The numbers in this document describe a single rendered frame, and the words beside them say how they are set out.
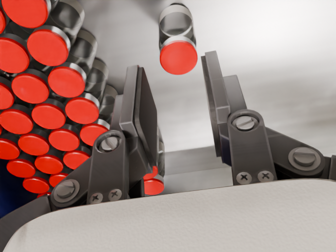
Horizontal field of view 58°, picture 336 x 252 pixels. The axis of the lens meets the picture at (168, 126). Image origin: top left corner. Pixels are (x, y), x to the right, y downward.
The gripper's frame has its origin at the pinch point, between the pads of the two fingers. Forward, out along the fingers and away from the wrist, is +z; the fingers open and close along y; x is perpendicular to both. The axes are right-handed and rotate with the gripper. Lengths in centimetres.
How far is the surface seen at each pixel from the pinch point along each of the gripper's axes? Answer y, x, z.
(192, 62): 0.9, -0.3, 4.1
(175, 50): 0.1, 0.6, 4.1
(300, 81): 8.6, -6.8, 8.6
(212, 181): 0.8, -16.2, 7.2
